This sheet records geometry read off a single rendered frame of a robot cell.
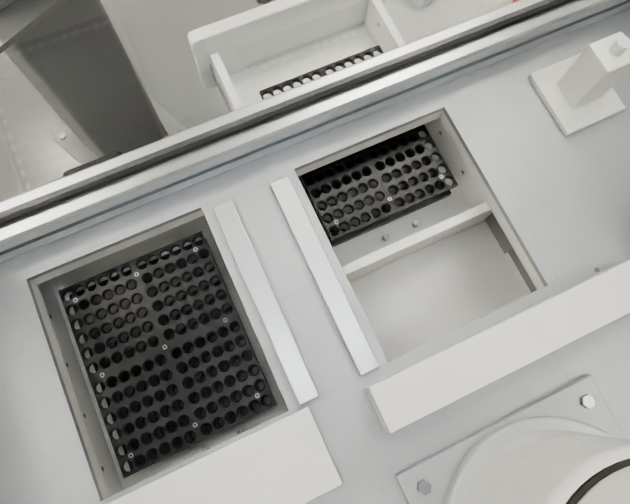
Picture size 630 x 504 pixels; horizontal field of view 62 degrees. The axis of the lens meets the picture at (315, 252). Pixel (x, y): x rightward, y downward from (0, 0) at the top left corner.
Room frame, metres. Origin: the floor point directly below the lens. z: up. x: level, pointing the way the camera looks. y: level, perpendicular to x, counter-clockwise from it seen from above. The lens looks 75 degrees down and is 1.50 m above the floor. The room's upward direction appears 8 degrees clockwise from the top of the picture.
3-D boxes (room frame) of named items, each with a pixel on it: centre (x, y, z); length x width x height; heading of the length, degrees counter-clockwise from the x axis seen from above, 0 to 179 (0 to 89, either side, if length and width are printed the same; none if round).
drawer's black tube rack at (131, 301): (0.03, 0.15, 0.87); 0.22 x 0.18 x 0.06; 33
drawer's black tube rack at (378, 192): (0.32, -0.03, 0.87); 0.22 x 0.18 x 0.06; 33
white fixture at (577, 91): (0.40, -0.29, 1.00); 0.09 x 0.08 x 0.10; 33
